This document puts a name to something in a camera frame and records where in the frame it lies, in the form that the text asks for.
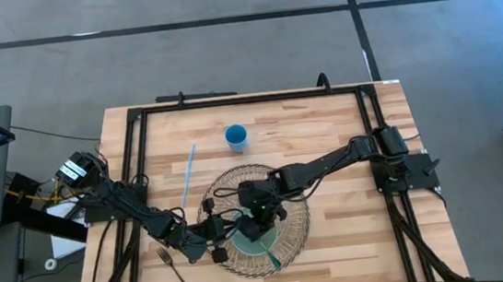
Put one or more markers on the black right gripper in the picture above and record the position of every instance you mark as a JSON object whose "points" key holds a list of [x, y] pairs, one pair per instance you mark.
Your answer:
{"points": [[269, 201]]}

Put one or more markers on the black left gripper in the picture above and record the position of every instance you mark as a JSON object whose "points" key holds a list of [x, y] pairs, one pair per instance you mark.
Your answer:
{"points": [[198, 241]]}

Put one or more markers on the pale green ceramic bowl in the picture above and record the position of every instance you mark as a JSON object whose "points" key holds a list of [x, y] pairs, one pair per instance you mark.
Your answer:
{"points": [[257, 248]]}

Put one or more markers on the dark metal fork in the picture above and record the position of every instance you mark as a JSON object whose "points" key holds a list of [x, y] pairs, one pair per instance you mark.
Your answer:
{"points": [[176, 273]]}

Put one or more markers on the light blue drinking straw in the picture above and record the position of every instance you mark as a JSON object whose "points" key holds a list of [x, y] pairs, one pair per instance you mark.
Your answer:
{"points": [[188, 175]]}

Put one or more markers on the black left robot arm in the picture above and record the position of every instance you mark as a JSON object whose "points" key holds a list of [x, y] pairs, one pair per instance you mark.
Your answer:
{"points": [[123, 200]]}

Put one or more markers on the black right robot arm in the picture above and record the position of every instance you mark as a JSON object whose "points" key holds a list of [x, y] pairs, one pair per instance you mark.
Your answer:
{"points": [[319, 167]]}

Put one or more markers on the round woven straw placemat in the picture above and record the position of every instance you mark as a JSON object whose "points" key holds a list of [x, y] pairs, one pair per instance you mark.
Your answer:
{"points": [[294, 229]]}

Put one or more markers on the blue plastic cup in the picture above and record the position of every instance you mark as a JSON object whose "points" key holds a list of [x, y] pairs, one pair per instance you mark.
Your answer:
{"points": [[236, 138]]}

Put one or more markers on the white paper sheet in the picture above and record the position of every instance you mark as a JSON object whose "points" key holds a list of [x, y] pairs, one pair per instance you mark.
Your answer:
{"points": [[65, 244]]}

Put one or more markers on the white tape roll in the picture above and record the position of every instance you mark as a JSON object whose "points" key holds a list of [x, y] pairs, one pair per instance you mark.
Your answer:
{"points": [[46, 264]]}

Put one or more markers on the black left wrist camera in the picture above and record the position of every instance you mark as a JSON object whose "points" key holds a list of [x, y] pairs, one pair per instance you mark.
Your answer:
{"points": [[216, 228]]}

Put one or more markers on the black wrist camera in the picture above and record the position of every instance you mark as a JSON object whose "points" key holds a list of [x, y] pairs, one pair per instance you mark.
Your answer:
{"points": [[216, 228], [248, 192]]}

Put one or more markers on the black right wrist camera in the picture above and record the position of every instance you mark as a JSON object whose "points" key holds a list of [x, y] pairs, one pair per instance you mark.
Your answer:
{"points": [[248, 192]]}

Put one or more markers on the black aluminium table frame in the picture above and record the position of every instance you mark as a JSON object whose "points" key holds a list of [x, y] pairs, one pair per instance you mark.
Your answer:
{"points": [[252, 99]]}

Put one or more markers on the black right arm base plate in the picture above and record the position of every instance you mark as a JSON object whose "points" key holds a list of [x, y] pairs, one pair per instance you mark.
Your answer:
{"points": [[421, 175]]}

